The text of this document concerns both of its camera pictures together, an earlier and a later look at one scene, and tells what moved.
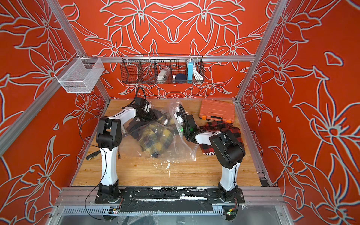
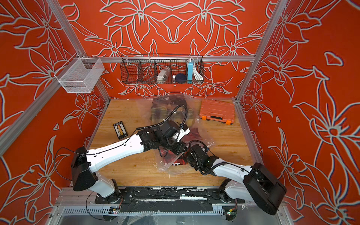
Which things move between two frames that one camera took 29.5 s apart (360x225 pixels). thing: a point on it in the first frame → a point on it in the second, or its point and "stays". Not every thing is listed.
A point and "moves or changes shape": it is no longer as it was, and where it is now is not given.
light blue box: x=190 y=77 stays
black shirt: x=135 y=125 → x=165 y=101
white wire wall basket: x=75 y=78 stays
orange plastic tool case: x=217 y=110 stays
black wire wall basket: x=162 y=69 stays
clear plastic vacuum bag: x=159 y=131 moves or changes shape
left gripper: x=151 y=116 → x=181 y=148
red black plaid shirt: x=207 y=149 → x=181 y=159
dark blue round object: x=181 y=78 stays
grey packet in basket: x=163 y=75 stays
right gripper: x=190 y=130 → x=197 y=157
